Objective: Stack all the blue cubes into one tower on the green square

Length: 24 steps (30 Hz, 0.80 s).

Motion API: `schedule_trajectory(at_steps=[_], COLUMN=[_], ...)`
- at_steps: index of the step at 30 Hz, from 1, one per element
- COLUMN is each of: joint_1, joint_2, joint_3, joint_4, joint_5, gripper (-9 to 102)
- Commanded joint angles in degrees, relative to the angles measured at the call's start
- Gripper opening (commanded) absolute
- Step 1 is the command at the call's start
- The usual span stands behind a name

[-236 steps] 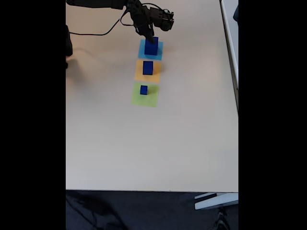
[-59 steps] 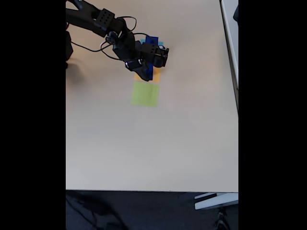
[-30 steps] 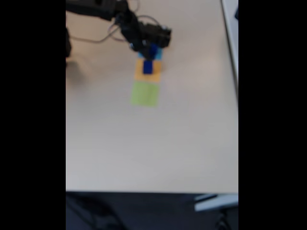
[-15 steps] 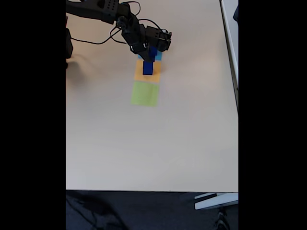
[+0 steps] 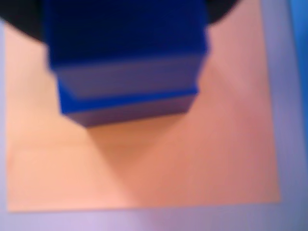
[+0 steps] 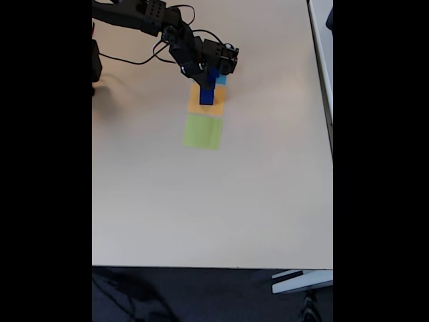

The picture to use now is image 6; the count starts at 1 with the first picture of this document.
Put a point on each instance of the dark blue object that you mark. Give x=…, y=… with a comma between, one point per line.
x=330, y=18

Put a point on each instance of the black stand leg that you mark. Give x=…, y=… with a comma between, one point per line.
x=310, y=308

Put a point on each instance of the white side table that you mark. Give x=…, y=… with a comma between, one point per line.
x=323, y=67

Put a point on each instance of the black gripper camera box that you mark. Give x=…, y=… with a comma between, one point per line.
x=191, y=67

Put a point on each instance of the large blue cube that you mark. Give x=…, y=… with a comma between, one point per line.
x=217, y=72

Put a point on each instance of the medium blue cube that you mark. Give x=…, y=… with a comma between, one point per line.
x=206, y=99

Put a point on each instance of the small blue cube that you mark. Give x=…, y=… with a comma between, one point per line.
x=212, y=83

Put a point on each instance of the white table foot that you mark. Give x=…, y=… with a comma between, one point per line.
x=301, y=283

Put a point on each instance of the green paper square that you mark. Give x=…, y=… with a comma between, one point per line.
x=202, y=132

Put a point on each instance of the orange paper square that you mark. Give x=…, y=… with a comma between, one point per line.
x=194, y=107

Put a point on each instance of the blue paper square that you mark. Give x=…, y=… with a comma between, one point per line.
x=221, y=80

